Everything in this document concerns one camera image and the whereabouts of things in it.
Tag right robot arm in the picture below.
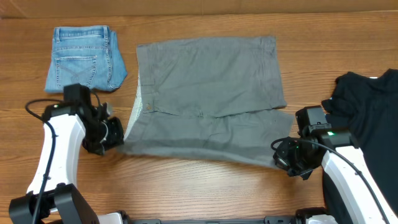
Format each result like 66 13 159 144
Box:
271 106 397 223

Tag black t-shirt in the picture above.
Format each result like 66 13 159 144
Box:
322 69 397 213

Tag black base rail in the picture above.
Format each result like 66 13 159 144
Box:
130 216 296 224

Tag grey khaki shorts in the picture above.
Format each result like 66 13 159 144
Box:
118 36 294 167

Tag folded blue denim jeans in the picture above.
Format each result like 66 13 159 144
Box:
45 26 127 93

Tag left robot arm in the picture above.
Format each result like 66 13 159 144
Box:
9 84 129 224

